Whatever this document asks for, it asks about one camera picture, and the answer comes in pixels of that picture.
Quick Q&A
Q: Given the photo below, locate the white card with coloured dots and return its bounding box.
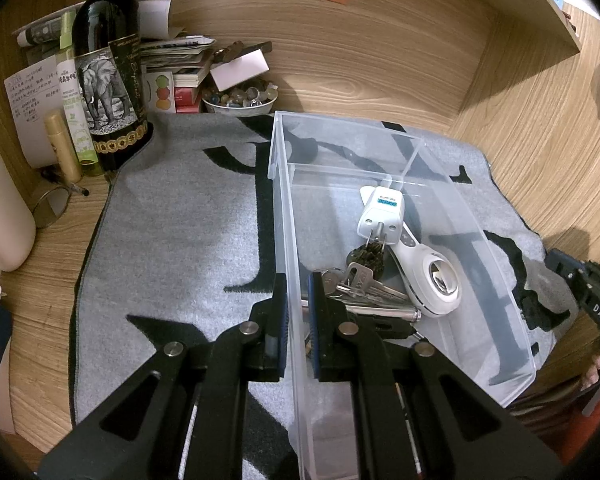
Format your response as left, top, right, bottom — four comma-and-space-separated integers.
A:
147, 71, 175, 112

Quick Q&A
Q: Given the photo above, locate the bowl of marbles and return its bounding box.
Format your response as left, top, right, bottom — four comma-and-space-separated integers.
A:
201, 82, 279, 117

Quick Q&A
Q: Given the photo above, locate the orange cloth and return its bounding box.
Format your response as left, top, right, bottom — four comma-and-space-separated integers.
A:
510, 385, 600, 466

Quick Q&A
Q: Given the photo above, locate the white plug adapter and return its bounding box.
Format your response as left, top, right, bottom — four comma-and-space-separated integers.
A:
357, 185, 406, 248

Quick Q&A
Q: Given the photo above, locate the white handwritten paper note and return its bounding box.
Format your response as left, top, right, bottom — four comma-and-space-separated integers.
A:
4, 55, 63, 168

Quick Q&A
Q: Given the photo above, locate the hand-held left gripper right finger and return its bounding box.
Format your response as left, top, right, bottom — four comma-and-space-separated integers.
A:
307, 270, 563, 480

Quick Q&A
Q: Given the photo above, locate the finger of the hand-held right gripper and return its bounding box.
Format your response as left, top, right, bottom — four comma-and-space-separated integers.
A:
545, 249, 596, 291

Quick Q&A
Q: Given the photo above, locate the wooden shelf board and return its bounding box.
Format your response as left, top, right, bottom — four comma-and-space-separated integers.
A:
510, 0, 581, 53

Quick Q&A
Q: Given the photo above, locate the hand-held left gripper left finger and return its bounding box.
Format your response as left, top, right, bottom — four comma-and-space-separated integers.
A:
37, 272, 288, 480

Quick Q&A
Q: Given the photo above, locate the dark spiky ball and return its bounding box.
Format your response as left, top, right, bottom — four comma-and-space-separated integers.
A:
347, 242, 386, 281

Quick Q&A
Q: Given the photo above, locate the grey mat with black pattern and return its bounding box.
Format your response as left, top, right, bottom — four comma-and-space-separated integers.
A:
70, 110, 581, 480

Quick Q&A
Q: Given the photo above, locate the silver metal tube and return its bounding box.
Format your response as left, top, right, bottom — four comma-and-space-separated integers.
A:
300, 299, 423, 322

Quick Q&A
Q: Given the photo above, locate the curled white paper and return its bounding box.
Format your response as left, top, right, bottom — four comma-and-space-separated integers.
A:
139, 0, 173, 41

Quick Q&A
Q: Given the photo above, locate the stack of books and papers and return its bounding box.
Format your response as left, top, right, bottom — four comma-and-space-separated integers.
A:
140, 35, 217, 113

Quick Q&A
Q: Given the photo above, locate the clear plastic storage box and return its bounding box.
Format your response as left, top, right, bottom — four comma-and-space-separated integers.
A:
267, 110, 538, 480

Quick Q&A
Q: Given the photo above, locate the cream tall mug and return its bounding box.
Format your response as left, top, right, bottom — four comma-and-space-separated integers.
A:
0, 122, 37, 272

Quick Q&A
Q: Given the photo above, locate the white handheld massager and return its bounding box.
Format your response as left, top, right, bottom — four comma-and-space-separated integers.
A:
359, 185, 463, 318

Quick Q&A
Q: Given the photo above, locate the small pale pink box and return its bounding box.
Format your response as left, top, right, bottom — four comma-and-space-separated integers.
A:
210, 50, 271, 92

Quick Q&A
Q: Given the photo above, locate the dark wine bottle elephant label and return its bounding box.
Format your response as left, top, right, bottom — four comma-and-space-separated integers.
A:
72, 0, 153, 173

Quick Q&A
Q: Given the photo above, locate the bunch of metal keys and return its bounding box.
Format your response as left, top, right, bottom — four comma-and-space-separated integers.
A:
320, 264, 411, 307

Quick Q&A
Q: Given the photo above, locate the small round mirror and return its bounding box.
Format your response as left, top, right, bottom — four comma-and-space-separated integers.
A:
32, 186, 72, 229

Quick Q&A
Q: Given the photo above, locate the rolled printed paper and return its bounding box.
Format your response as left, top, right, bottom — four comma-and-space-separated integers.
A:
12, 5, 81, 51

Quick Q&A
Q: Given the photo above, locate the green spray bottle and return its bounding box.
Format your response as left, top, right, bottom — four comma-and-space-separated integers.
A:
57, 10, 103, 177

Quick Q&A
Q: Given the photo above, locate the gold cylindrical tube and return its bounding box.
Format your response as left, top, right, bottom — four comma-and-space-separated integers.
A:
44, 112, 83, 183

